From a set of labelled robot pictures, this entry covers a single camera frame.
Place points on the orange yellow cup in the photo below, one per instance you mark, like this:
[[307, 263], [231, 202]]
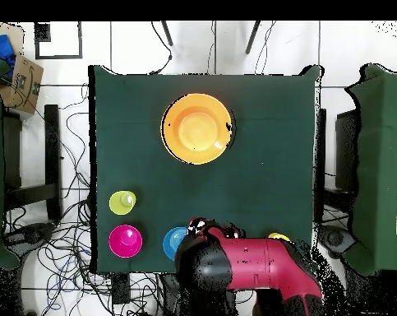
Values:
[[278, 235]]

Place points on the small blue bowl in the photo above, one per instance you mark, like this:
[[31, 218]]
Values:
[[171, 243]]

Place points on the black floor device with knob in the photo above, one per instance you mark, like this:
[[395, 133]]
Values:
[[30, 235]]

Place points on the blue bag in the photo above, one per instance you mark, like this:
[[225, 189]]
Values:
[[2, 44]]

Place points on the large orange bowl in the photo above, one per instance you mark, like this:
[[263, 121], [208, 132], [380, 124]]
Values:
[[198, 131]]

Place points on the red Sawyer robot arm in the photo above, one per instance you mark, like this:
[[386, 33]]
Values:
[[257, 263]]

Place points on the black metal stand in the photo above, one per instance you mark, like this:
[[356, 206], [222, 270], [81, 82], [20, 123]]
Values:
[[52, 148]]

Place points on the flat cardboard sheet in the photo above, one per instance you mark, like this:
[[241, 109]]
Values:
[[15, 33]]

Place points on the black tripod leg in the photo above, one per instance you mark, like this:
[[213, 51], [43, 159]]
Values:
[[167, 33], [252, 38]]

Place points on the black square floor frame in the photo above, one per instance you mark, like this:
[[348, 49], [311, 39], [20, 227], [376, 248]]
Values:
[[58, 57]]

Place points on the cardboard box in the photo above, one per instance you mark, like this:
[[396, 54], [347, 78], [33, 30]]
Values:
[[27, 82]]

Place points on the small red bowl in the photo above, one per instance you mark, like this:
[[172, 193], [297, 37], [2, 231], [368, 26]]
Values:
[[125, 242]]

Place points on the dark grey floor device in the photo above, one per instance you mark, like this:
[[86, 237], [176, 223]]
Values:
[[337, 238]]

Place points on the dark green tablecloth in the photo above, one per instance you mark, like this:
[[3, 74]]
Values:
[[267, 148]]

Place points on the black power strip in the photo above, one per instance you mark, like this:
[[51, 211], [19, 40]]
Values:
[[120, 289]]

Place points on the pale yellow translucent cup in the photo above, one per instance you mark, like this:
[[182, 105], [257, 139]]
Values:
[[119, 204]]

